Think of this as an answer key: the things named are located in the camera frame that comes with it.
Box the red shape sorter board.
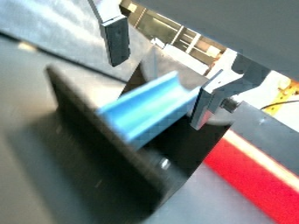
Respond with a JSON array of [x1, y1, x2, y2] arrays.
[[205, 133, 299, 224]]

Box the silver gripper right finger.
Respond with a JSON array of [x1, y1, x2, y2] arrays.
[[191, 54, 271, 130]]

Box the black fixture block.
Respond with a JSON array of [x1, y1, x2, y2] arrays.
[[46, 65, 230, 210]]

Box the blue arch block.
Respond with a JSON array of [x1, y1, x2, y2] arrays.
[[96, 71, 201, 151]]

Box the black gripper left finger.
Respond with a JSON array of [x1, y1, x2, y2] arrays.
[[88, 0, 131, 67]]

